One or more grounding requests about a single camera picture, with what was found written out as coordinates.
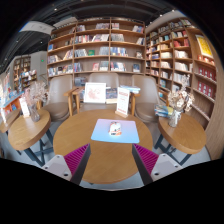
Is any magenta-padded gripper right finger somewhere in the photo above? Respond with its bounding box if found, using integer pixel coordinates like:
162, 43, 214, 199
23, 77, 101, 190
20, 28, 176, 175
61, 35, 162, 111
131, 143, 184, 186

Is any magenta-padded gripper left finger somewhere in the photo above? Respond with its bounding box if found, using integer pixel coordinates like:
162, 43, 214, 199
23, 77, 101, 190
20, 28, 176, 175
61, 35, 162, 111
40, 143, 92, 186

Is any white and orange computer mouse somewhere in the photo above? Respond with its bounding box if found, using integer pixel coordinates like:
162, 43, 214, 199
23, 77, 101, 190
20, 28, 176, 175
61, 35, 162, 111
108, 121, 123, 137

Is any pink-blue gradient mouse pad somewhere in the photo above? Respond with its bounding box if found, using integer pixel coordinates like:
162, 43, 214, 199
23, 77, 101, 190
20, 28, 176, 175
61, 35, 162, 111
90, 118, 141, 145

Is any round wooden side table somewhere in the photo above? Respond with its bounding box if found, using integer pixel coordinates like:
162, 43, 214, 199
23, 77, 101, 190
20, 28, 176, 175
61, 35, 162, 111
153, 113, 208, 167
7, 109, 53, 167
0, 109, 21, 134

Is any glass vase with cream flowers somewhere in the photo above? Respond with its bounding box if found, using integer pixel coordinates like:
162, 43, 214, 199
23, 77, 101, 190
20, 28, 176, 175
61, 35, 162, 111
166, 74, 195, 129

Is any pile of blue books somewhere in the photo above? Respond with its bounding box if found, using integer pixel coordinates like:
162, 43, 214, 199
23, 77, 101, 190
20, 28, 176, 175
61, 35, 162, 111
153, 103, 174, 118

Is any beige armchair with wooden arms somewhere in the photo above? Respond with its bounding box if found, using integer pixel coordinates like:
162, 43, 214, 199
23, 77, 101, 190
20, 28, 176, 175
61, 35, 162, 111
70, 72, 121, 113
129, 74, 168, 124
42, 74, 76, 123

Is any glass vase with pink flowers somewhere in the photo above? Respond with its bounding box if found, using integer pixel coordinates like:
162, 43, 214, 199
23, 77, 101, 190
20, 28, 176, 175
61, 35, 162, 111
23, 80, 50, 123

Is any white sign on wooden stand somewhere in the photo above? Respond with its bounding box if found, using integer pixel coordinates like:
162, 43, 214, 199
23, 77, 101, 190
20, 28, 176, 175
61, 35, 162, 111
114, 86, 131, 119

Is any white picture board, red print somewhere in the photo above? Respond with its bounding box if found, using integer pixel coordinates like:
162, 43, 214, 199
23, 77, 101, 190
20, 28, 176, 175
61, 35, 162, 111
83, 82, 107, 104

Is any light blue book stack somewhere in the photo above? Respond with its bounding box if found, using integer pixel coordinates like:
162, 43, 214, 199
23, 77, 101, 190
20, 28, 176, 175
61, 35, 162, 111
120, 85, 141, 94

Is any dark book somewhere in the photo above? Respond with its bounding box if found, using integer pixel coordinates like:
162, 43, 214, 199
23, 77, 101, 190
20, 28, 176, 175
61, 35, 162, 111
105, 87, 119, 105

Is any small white card stand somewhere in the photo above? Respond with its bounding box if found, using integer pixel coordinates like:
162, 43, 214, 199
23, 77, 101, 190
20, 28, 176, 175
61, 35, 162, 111
18, 96, 31, 119

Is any orange display counter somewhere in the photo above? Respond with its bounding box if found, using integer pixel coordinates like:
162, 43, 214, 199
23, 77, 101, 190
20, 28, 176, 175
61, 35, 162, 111
0, 71, 24, 116

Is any tall wooden bookshelf unit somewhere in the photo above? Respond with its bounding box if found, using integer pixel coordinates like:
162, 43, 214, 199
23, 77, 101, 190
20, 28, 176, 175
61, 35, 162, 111
143, 18, 224, 161

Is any small distant wooden bookshelf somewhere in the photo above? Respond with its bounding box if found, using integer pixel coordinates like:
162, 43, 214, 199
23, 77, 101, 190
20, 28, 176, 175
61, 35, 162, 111
13, 55, 38, 91

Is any wide wooden bookshelf unit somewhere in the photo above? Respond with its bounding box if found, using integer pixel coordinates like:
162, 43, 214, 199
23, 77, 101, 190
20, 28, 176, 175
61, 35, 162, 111
46, 17, 147, 88

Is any white hanging ceiling panel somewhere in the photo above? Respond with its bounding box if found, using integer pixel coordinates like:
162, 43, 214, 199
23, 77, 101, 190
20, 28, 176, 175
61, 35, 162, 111
19, 20, 54, 36

